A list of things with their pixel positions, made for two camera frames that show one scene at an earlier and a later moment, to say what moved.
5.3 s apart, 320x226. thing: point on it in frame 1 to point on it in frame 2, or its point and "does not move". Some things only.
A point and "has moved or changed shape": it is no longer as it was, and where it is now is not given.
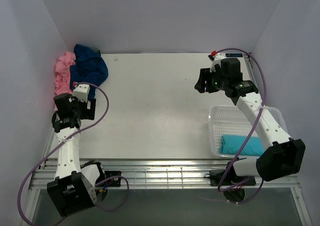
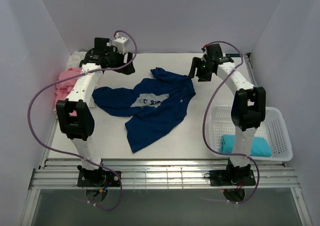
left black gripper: x=88 y=114 to x=127 y=69
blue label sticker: x=234 y=55 does not move
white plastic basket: x=231 y=120 does not move
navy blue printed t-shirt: x=89 y=67 has moved or changed shape
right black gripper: x=205 y=74 to x=196 y=63
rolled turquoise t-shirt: x=231 y=144 does not move
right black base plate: x=230 y=180 does not move
